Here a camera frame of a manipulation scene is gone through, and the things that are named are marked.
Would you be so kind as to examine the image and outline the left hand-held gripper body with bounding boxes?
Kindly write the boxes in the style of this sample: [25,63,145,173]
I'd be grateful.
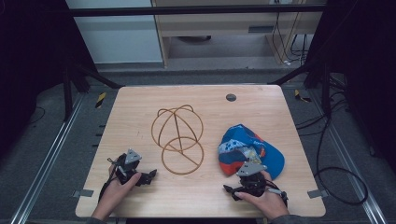
[115,148,148,187]

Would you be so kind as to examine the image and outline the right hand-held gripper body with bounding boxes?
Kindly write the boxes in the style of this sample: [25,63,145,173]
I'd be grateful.
[235,161,270,198]

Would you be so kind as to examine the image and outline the blue and orange cap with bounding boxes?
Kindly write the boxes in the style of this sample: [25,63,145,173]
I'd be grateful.
[217,123,286,181]

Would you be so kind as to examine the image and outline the brown wire hat stand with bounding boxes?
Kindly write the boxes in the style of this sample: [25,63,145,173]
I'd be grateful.
[150,104,205,176]

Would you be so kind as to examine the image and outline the person's right hand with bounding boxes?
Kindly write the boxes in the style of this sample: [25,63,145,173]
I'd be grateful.
[233,170,290,221]

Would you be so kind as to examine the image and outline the person's left hand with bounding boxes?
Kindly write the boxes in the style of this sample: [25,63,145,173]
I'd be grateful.
[91,161,143,221]

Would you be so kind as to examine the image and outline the yellow and black tape strip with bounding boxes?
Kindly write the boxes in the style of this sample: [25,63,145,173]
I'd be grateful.
[293,89,313,104]
[94,91,107,109]

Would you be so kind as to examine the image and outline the black metal stand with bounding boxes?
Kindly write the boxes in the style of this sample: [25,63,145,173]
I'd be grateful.
[267,60,333,118]
[61,60,126,123]

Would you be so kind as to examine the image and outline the white cabinet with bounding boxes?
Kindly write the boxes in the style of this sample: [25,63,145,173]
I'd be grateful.
[64,0,164,65]

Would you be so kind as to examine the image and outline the black curtain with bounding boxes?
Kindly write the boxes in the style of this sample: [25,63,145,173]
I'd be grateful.
[306,0,396,175]
[0,0,98,158]

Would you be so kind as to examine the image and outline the light wooden desk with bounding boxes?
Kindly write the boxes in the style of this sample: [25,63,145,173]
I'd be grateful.
[150,0,327,68]

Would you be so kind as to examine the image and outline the left hand-held gripper cable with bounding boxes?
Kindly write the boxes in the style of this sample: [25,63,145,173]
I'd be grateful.
[98,157,127,203]

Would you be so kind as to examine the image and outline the hand-held gripper cable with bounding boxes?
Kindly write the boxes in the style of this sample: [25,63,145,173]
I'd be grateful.
[98,157,127,203]
[266,179,290,207]

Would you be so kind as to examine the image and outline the right hand-held gripper cable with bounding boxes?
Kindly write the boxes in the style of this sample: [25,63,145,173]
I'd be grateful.
[266,179,290,207]

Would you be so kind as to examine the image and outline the grey metal table bracket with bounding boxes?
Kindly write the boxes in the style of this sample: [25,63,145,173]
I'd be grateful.
[306,188,330,200]
[72,189,95,199]

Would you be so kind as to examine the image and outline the aluminium floor rail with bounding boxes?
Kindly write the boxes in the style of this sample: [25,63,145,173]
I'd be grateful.
[310,89,389,224]
[8,92,86,224]

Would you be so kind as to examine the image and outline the black looped floor cable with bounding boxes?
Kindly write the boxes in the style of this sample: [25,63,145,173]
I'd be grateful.
[294,90,370,207]

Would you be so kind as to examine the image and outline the thin black floor cable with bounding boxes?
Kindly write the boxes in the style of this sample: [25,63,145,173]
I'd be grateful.
[28,105,47,126]

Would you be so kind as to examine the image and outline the black cables under desk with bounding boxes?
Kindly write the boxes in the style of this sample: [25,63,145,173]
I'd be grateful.
[271,11,310,67]

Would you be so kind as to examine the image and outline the black horizontal frame bar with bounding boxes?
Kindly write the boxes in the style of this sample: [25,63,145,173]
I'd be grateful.
[66,4,329,18]

